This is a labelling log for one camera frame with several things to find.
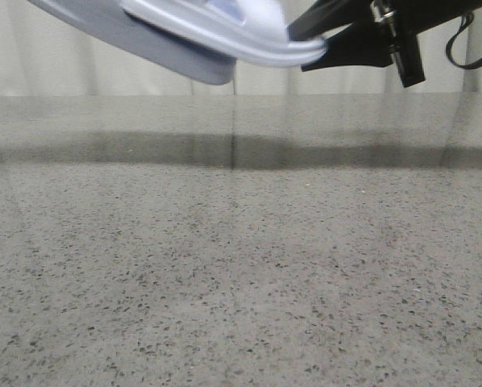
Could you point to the light blue slipper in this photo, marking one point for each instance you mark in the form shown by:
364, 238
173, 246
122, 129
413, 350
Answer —
106, 21
252, 31

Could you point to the beige curtain backdrop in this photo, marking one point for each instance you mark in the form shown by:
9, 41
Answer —
42, 56

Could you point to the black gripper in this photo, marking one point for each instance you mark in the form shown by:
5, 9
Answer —
386, 33

